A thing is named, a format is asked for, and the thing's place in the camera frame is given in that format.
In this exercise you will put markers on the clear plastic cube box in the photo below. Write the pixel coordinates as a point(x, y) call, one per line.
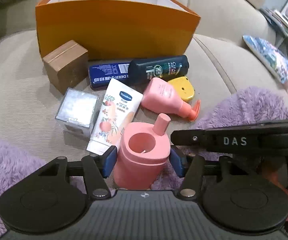
point(77, 112)

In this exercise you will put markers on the brown cardboard box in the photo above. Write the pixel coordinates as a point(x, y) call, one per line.
point(67, 65)

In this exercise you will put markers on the pink cup with spout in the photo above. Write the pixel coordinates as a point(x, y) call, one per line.
point(144, 150)

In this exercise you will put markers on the purple fluffy blanket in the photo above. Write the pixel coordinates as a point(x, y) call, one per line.
point(247, 106)

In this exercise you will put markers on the yellow tape measure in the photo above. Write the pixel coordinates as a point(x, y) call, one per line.
point(183, 87)

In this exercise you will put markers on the white Vaseline tube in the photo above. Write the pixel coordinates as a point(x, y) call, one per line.
point(119, 105)

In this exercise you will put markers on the orange paper bag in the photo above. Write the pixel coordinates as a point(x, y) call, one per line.
point(116, 29)

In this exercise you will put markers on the dark green shampoo bottle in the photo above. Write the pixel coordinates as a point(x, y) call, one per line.
point(141, 71)

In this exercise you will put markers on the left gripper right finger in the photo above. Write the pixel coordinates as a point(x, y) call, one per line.
point(191, 169)

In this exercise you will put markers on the floral patterned cushion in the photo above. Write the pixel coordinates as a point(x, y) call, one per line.
point(270, 56)

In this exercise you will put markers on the blue tin case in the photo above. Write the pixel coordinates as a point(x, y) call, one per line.
point(101, 74)

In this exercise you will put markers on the pink pump bottle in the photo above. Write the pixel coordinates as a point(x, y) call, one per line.
point(161, 97)

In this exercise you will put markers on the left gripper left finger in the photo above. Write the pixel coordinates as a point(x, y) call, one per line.
point(96, 169)

